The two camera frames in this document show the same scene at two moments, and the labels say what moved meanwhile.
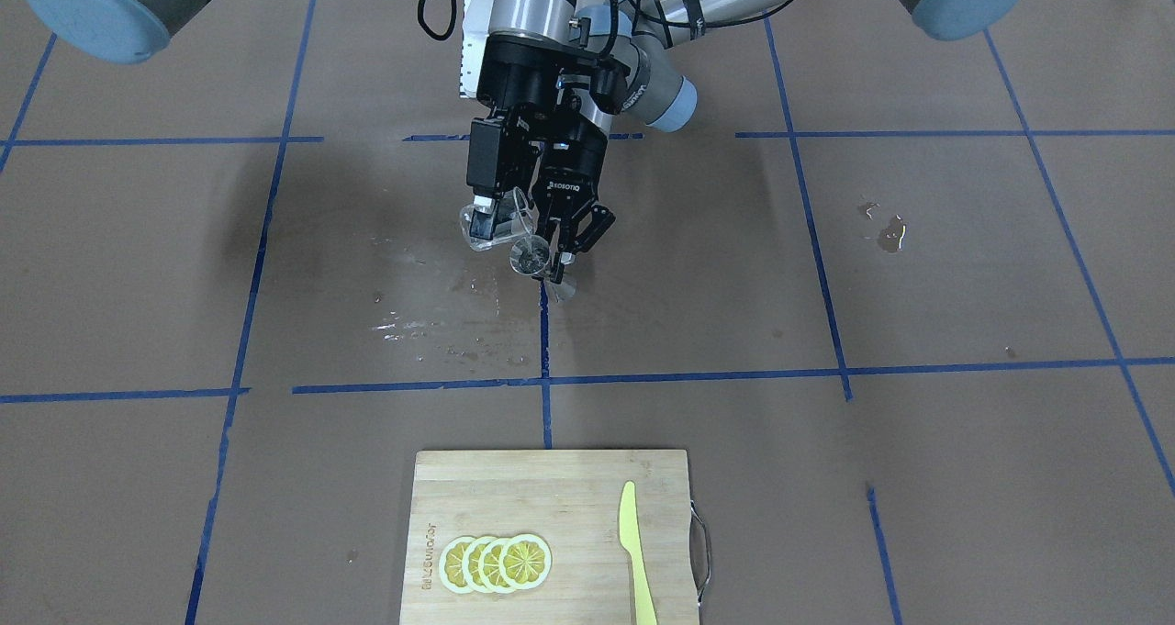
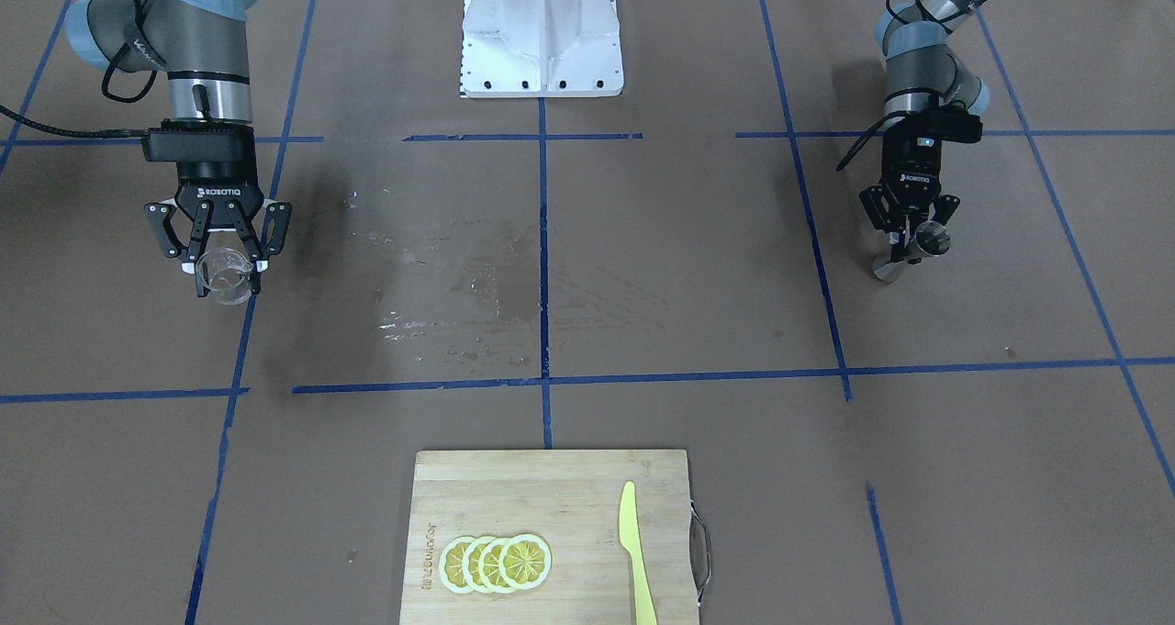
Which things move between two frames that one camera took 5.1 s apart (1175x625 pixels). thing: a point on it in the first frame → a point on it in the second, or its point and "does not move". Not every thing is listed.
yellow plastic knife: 630,539 does not move
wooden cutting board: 572,500 does not move
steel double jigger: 530,256 → 932,239
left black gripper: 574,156 → 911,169
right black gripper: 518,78 → 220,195
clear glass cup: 509,217 → 224,273
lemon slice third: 470,566 does not move
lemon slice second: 488,566 does not move
